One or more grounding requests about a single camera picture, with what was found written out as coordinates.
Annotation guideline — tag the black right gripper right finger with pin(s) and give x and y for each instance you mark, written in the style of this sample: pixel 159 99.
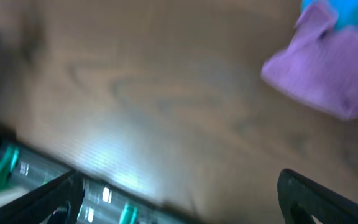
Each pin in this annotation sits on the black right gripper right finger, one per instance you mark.
pixel 303 201

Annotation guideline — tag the purple microfiber cloth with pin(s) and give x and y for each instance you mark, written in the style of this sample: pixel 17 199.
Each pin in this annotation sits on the purple microfiber cloth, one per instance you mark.
pixel 319 68

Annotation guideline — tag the blue microfiber cloth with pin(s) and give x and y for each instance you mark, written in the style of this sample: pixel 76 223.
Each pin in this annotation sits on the blue microfiber cloth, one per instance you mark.
pixel 345 12

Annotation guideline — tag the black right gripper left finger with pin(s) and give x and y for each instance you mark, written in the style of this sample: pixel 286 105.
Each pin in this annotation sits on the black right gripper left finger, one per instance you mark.
pixel 59 201

